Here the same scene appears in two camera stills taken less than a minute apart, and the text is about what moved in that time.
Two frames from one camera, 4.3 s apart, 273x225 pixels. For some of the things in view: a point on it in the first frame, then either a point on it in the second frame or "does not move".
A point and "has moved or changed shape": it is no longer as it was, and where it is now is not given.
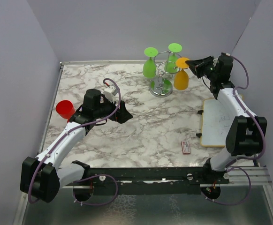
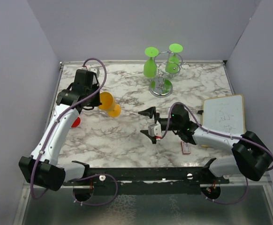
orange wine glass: [181, 81] has moved or changed shape
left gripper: [122, 115] to [96, 102]
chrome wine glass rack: [167, 64] does not move
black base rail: [144, 181] does not move
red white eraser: [185, 147] does not move
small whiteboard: [216, 121] does not move
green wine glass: [170, 66] does not move
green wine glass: [149, 66] does not move
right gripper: [196, 66] to [150, 112]
